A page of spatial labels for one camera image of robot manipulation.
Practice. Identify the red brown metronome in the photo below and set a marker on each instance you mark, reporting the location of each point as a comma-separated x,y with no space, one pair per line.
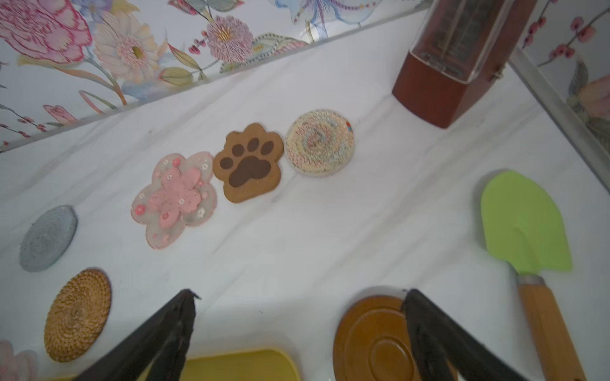
460,52

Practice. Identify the yellow tray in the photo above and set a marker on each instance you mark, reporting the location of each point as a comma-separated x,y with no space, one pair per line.
255,364

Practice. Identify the green spatula wooden handle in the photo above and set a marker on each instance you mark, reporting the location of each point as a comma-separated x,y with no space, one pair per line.
524,227

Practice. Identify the rattan woven coaster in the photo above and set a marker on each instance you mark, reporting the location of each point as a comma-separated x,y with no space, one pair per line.
78,315

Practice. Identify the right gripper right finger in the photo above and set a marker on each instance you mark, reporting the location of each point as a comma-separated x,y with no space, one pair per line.
440,346

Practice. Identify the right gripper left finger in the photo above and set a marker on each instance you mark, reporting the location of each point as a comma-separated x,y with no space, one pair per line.
158,347

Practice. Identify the colourful embroidered coaster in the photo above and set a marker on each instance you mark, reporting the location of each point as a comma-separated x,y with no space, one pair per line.
319,143

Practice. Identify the pink flower coaster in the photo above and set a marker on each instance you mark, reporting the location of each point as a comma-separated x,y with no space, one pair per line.
179,196
20,366

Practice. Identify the brown paw coaster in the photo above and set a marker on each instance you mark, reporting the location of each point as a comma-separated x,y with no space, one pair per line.
248,165

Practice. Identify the brown wooden round coaster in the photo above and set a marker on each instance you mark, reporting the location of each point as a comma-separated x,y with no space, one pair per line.
372,342

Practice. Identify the grey woven coaster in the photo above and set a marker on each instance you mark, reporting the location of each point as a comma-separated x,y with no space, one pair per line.
48,238

